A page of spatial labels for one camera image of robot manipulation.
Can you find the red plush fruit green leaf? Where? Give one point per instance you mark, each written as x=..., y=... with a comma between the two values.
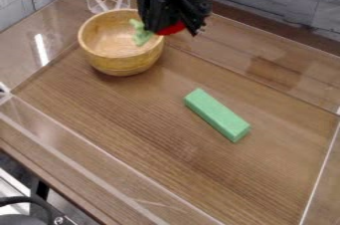
x=143, y=35

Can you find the wooden bowl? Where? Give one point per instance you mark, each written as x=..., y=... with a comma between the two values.
x=107, y=38

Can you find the green rectangular block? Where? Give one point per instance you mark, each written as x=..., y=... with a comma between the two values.
x=218, y=115

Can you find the black metal table leg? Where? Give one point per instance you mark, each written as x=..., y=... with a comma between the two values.
x=42, y=190

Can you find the clear acrylic corner bracket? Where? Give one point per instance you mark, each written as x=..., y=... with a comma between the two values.
x=99, y=6

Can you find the clear acrylic tray wall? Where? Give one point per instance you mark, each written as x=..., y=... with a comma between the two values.
x=125, y=150

